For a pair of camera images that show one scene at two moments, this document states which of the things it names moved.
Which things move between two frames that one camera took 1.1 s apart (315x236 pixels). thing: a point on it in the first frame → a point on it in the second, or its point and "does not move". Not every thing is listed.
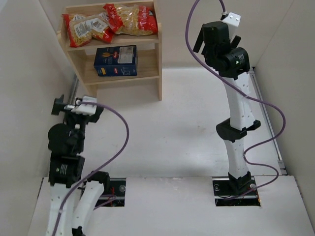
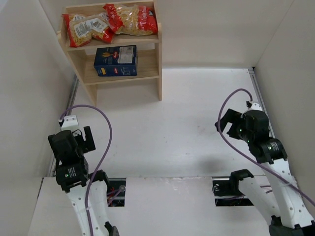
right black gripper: x=215 y=31 → x=231 y=120
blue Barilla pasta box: x=120 y=61 does not move
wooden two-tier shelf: x=149 y=53 does not move
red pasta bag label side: x=81 y=29 does not move
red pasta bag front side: x=131 y=20 does not move
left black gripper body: x=59 y=105 → x=88 y=138
